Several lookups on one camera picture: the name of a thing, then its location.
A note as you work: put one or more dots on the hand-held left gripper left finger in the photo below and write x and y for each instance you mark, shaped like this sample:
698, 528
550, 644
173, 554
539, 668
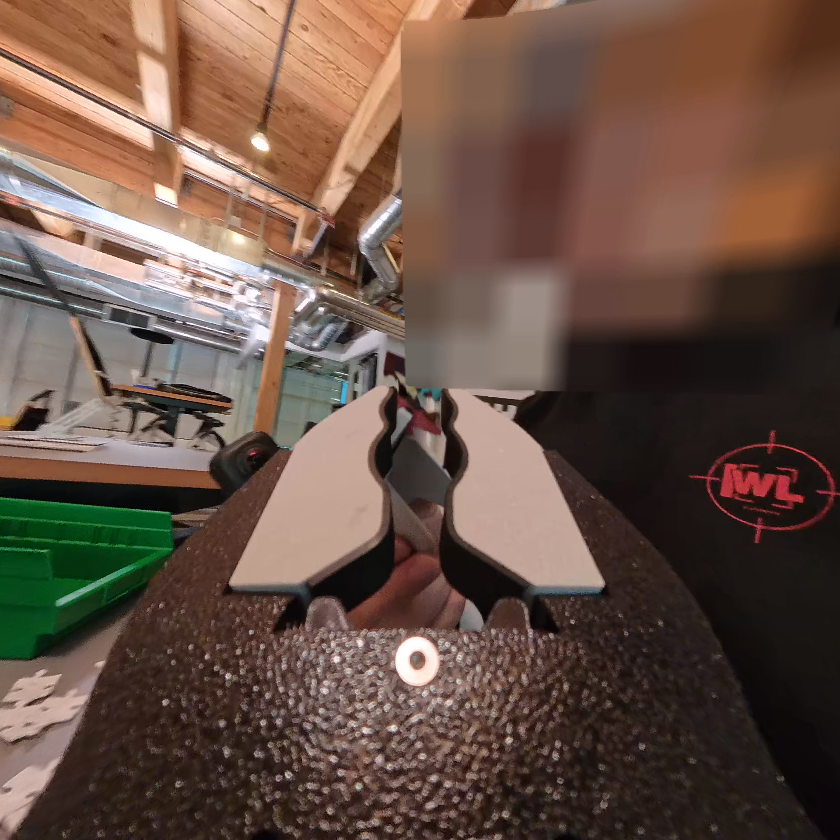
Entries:
308, 518

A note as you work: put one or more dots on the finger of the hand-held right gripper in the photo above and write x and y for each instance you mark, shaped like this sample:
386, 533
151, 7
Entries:
413, 522
420, 476

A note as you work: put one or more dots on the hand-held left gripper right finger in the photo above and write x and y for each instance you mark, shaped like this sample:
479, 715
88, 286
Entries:
525, 518

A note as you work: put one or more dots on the colourful curved puzzle ball section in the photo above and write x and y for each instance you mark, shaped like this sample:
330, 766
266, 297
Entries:
420, 420

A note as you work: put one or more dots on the pile of white puzzle pieces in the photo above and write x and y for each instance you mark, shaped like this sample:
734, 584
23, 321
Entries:
33, 715

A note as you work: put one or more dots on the person's right hand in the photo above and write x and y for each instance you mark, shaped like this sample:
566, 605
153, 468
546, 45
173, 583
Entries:
407, 597

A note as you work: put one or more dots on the black and white machine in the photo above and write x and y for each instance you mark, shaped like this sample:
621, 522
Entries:
177, 394

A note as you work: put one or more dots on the wooden workbench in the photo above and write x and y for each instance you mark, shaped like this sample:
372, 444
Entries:
98, 469

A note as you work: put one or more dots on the green plastic bin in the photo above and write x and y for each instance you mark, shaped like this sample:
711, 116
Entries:
65, 577

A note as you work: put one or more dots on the black hooded sweatshirt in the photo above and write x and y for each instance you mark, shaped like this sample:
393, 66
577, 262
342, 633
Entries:
754, 623

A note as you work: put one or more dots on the hanging ceiling lamp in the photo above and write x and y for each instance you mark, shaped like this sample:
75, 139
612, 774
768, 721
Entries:
260, 140

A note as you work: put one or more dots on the wooden post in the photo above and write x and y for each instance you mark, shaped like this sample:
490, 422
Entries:
272, 361

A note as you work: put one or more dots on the black pedestal stool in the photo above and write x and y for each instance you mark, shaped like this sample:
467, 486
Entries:
152, 337

